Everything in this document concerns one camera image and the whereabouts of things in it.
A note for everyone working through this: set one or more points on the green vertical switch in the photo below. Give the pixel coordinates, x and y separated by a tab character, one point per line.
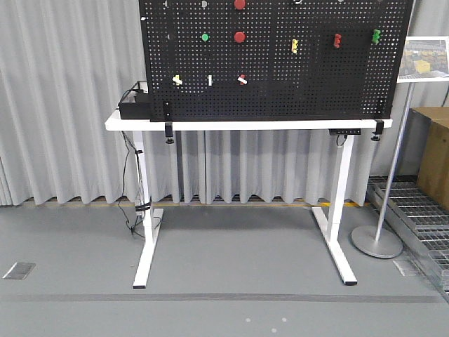
376	36

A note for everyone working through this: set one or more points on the left black table clamp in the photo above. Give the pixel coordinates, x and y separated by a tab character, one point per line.
168	122

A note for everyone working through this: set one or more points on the metal floor grating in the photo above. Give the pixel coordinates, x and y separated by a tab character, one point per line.
422	224

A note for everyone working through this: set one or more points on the red round button lower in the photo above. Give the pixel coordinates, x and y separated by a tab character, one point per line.
239	37

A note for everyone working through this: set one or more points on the yellow vertical switch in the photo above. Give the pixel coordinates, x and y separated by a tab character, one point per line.
294	46

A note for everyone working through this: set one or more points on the right black table clamp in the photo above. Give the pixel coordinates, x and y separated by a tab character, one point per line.
379	121

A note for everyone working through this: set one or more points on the red vertical switch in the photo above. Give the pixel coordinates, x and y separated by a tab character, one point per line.
337	40

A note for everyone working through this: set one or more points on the white standing desk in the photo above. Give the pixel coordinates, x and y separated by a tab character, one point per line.
328	224

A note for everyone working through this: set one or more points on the floor hatch plate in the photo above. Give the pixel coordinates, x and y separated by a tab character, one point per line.
19	271

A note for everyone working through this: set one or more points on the yellow lever switch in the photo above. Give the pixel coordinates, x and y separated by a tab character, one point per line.
177	80

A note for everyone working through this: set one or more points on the black table clamp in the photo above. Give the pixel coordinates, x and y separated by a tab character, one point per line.
168	122
379	121

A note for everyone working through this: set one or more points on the black electronics box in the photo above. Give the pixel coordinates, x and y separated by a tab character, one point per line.
135	102

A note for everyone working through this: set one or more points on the brown cardboard box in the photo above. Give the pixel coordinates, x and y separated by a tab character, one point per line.
433	174

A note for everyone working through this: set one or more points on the red white lever switch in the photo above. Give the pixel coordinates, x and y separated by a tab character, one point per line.
242	79

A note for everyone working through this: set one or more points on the desk height control panel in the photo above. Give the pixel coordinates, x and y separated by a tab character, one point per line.
344	132

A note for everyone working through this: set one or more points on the red round button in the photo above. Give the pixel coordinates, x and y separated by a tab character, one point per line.
239	4
239	37

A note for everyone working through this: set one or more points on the grey sign stand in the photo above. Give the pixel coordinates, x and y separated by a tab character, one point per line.
424	60

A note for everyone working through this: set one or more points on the red round button upper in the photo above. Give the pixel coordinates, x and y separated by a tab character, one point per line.
239	4

